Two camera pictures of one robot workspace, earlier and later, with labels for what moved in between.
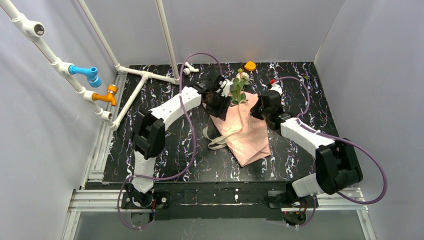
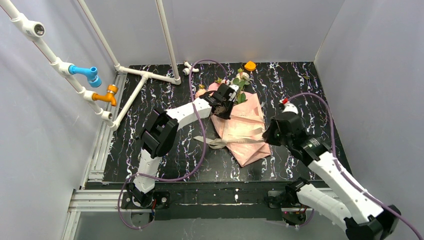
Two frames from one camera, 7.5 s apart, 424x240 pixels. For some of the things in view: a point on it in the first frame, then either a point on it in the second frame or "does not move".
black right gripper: (260, 110) → (276, 130)
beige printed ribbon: (247, 126) → (215, 143)
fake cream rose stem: (242, 79) does not move
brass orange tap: (112, 90) does not move
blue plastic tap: (91, 74) does not move
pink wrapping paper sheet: (246, 138) does not move
